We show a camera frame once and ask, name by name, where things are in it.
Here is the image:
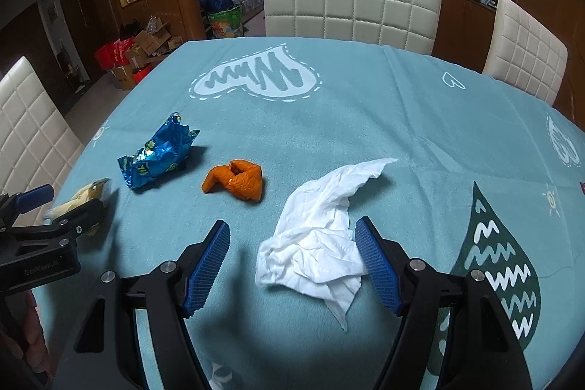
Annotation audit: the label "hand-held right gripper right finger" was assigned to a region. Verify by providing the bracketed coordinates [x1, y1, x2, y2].
[355, 215, 533, 390]

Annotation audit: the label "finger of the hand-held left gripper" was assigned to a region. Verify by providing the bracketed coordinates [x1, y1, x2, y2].
[0, 184, 54, 232]
[0, 198, 107, 251]

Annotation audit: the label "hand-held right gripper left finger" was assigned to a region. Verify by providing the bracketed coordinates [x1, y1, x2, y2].
[50, 220, 231, 390]

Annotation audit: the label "cream wrapper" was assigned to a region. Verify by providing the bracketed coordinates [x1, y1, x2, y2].
[43, 177, 113, 238]

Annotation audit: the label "white tissue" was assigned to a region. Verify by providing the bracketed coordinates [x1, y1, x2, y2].
[255, 158, 399, 332]

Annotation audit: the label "person's left hand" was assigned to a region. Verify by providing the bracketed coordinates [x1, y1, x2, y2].
[0, 289, 50, 386]

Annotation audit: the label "blue crumpled snack wrapper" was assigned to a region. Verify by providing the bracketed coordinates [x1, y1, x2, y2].
[117, 112, 201, 192]

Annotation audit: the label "blue printed tablecloth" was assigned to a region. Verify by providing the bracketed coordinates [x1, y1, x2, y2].
[34, 38, 585, 390]

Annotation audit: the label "red gift boxes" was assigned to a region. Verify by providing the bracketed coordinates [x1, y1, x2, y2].
[95, 40, 126, 71]

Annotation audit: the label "pile of cardboard boxes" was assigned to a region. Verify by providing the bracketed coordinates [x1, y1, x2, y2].
[110, 18, 184, 91]

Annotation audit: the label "wooden partition cabinet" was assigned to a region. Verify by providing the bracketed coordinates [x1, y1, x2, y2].
[121, 0, 206, 48]

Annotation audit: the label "colourful woven bag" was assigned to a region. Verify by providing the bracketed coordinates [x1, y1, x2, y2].
[208, 4, 243, 40]

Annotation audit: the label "wooden sideboard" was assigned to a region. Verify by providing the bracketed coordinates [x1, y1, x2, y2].
[434, 0, 499, 73]

